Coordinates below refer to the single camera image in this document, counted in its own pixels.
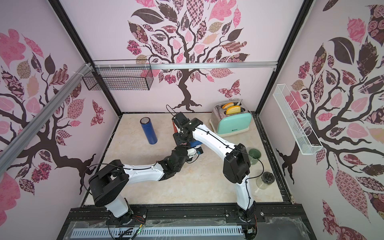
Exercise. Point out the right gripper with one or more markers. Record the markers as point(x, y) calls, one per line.
point(179, 120)

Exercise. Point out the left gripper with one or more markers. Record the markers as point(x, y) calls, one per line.
point(186, 150)

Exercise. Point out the red thermos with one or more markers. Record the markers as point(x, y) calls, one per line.
point(174, 127)

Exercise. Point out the blue thermos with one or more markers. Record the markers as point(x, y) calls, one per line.
point(149, 131)

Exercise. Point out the blue microfiber cloth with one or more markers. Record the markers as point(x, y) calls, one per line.
point(195, 143)

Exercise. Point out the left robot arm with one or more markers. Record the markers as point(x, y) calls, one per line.
point(107, 184)

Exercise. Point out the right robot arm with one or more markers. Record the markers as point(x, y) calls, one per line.
point(236, 167)

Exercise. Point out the mint green toaster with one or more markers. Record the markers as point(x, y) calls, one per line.
point(228, 125)

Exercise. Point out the toast slice rear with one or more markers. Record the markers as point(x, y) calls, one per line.
point(228, 105)

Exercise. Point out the toast slice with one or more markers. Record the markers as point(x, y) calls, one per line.
point(233, 110)
point(228, 105)

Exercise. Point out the toast slice front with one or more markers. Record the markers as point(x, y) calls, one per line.
point(233, 110)

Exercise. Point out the green ceramic cup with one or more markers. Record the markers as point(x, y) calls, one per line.
point(255, 156)

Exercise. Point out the clear glass jar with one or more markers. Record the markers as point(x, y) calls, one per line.
point(265, 180)

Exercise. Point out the white slotted cable duct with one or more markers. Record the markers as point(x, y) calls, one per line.
point(147, 232)

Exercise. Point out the black wire basket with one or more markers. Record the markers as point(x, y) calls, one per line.
point(134, 75)

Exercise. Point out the aluminium rail back wall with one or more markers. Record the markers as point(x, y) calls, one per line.
point(194, 65)

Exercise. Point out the aluminium rail wall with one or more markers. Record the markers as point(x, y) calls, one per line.
point(194, 65)
point(12, 151)

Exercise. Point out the white wire shelf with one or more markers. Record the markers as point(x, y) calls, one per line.
point(290, 104)

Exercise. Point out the aluminium rail left wall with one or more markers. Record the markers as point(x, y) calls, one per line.
point(12, 151)

